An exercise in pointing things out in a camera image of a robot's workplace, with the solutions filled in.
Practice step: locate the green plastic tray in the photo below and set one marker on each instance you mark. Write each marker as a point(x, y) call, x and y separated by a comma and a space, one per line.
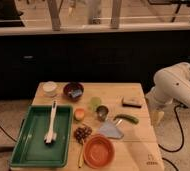
point(31, 150)

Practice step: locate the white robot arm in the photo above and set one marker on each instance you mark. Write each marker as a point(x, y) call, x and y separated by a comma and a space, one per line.
point(170, 83)

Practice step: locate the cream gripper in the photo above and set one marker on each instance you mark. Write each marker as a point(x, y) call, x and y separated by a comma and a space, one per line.
point(156, 116)

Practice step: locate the black whiteboard eraser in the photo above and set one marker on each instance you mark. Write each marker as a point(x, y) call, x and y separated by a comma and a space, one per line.
point(131, 103)

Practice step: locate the small metal cup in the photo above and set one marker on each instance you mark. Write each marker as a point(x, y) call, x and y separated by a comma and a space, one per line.
point(102, 112)

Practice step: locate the yellow stick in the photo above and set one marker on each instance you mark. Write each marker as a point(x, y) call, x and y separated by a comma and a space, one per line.
point(81, 159)

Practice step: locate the orange peach fruit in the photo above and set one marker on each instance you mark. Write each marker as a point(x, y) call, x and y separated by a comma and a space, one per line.
point(79, 114)

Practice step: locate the grey blue spatula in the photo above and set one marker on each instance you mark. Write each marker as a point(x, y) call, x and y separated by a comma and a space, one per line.
point(110, 129)

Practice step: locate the small white cup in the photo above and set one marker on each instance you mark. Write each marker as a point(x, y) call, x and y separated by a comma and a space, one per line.
point(50, 88)

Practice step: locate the dark maroon bowl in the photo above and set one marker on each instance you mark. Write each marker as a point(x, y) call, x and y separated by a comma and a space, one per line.
point(72, 86)

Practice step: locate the red orange bowl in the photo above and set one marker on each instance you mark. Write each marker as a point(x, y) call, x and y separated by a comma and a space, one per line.
point(98, 151)

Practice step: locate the green chili pepper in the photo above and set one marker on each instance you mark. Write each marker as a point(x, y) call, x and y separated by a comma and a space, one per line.
point(129, 118)

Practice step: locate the light green cup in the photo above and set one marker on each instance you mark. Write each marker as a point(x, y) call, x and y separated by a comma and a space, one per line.
point(94, 103)

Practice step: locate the bunch of dark grapes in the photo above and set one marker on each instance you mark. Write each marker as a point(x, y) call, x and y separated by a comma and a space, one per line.
point(81, 133)

